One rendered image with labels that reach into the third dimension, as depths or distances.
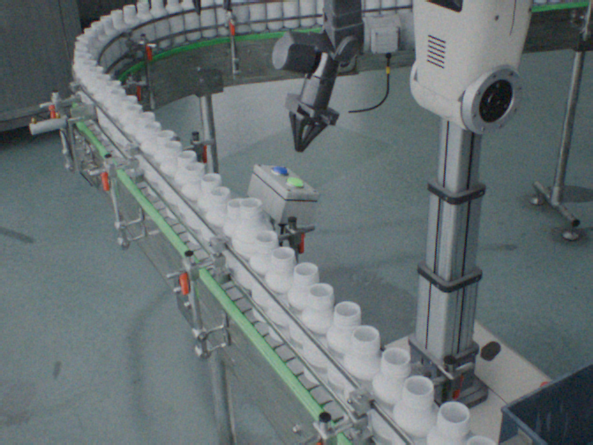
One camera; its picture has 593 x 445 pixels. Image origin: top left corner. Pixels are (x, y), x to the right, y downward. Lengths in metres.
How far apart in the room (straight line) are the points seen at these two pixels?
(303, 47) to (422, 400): 0.69
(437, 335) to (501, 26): 0.84
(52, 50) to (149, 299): 1.76
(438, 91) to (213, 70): 1.22
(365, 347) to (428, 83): 0.84
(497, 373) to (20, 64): 3.01
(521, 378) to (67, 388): 1.51
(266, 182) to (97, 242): 2.08
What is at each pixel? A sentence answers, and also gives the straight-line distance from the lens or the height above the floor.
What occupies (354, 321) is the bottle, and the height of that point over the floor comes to 1.15.
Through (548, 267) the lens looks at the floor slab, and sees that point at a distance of 3.31.
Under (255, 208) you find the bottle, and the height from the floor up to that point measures 1.19.
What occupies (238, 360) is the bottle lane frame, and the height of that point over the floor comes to 0.88.
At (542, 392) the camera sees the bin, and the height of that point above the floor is 0.94.
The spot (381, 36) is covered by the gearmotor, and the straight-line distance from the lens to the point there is 2.70.
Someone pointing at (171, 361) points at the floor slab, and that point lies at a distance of 2.82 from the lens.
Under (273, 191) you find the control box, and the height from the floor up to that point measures 1.10.
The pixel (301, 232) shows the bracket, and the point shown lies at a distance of 1.42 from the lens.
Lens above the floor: 1.84
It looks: 32 degrees down
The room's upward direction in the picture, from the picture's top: 2 degrees counter-clockwise
